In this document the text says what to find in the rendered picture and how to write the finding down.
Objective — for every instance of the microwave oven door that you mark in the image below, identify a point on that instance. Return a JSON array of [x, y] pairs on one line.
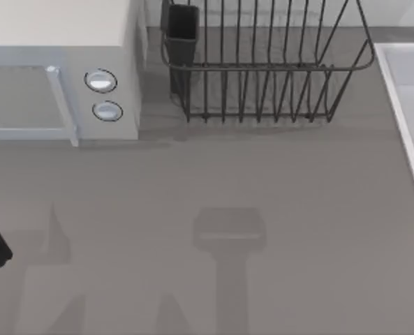
[[14, 96]]

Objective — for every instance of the black cutlery holder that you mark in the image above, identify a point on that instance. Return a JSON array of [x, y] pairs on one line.
[[181, 42]]

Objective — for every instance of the pale microwave oven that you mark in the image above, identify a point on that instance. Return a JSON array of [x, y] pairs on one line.
[[53, 24]]

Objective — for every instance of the small microwave knob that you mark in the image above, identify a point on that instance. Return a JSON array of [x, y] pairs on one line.
[[107, 111]]

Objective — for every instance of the large microwave knob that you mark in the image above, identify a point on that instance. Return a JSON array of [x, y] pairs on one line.
[[100, 81]]

